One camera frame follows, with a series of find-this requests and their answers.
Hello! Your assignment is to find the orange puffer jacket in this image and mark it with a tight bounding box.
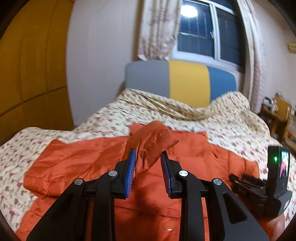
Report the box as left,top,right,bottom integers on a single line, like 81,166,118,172
16,121,259,240

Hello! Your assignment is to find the floral cream bed quilt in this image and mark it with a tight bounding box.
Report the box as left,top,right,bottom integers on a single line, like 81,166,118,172
0,88,296,233

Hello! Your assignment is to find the wooden bedside table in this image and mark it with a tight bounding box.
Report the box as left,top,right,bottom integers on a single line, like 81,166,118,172
258,92,292,142

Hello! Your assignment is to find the floral right curtain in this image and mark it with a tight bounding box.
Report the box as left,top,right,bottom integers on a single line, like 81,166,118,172
237,1,266,113

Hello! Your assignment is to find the grey yellow blue headboard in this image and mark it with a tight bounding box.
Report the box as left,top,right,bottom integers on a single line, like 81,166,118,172
125,60,237,108

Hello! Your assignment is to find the yellow wooden wardrobe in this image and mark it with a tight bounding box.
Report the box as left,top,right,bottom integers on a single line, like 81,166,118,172
1,1,74,143

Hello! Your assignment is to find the white framed window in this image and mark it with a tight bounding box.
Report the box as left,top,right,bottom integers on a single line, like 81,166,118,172
172,1,245,72

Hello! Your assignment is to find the floral cream curtain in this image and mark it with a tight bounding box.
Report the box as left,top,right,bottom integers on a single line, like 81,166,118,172
137,0,182,61

